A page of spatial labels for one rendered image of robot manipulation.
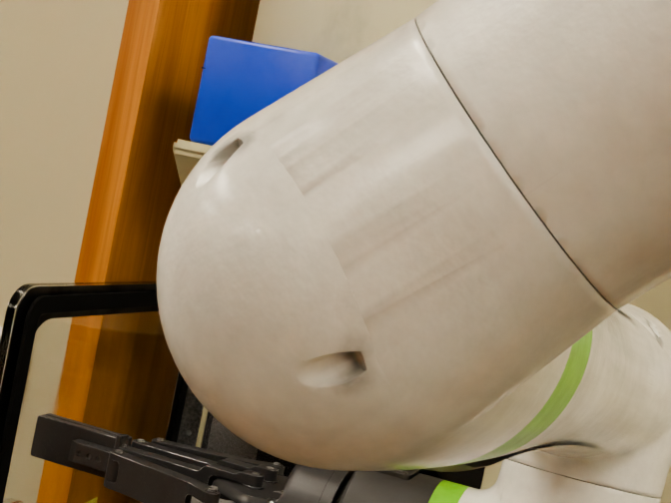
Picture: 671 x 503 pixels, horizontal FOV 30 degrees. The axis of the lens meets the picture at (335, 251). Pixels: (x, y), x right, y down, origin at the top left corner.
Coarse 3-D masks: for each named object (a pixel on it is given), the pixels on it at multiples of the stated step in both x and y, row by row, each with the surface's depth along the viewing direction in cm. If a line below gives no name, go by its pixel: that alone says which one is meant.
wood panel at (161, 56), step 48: (144, 0) 107; (192, 0) 112; (240, 0) 122; (144, 48) 107; (192, 48) 114; (144, 96) 108; (192, 96) 116; (144, 144) 110; (96, 192) 109; (144, 192) 112; (96, 240) 109; (144, 240) 113
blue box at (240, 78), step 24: (216, 48) 103; (240, 48) 103; (264, 48) 102; (288, 48) 101; (216, 72) 103; (240, 72) 102; (264, 72) 102; (288, 72) 101; (312, 72) 101; (216, 96) 103; (240, 96) 102; (264, 96) 102; (216, 120) 103; (240, 120) 102
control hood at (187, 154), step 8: (176, 144) 103; (184, 144) 103; (192, 144) 103; (200, 144) 103; (176, 152) 104; (184, 152) 103; (192, 152) 103; (200, 152) 103; (176, 160) 104; (184, 160) 104; (192, 160) 103; (184, 168) 105; (192, 168) 104; (184, 176) 105
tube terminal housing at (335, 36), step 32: (288, 0) 113; (320, 0) 112; (352, 0) 111; (384, 0) 110; (416, 0) 109; (256, 32) 114; (288, 32) 113; (320, 32) 112; (352, 32) 111; (384, 32) 110
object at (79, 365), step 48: (48, 336) 89; (96, 336) 96; (144, 336) 103; (0, 384) 85; (48, 384) 90; (96, 384) 97; (144, 384) 105; (144, 432) 107; (48, 480) 93; (96, 480) 101
